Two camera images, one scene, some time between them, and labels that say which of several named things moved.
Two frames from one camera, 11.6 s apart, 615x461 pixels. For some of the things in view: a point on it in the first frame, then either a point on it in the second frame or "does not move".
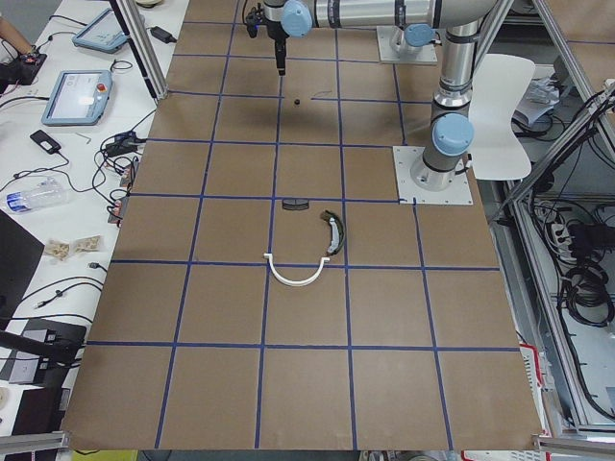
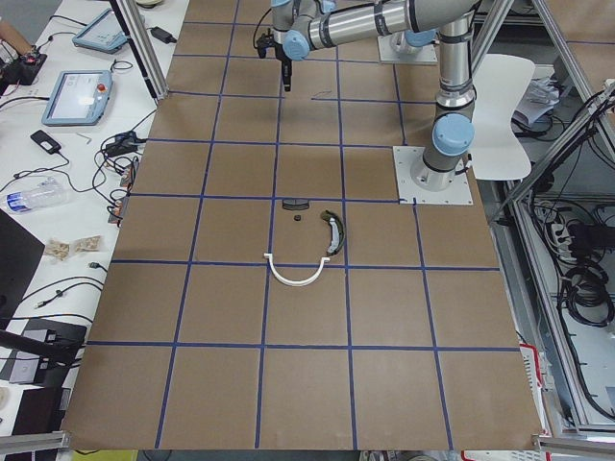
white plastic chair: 498,87 does not move
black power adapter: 162,35 does not move
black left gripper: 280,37 → 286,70
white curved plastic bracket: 320,270 does not move
